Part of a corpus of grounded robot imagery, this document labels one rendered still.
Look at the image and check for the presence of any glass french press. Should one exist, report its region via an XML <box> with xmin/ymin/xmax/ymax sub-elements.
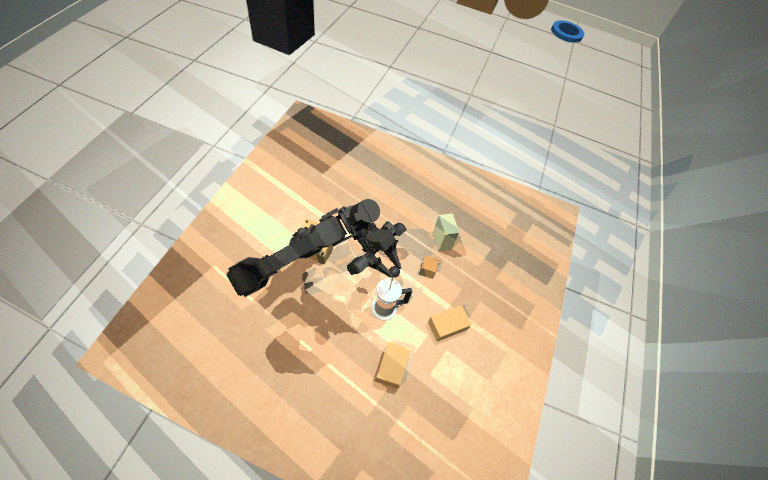
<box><xmin>371</xmin><ymin>266</ymin><xmax>413</xmax><ymax>321</ymax></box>

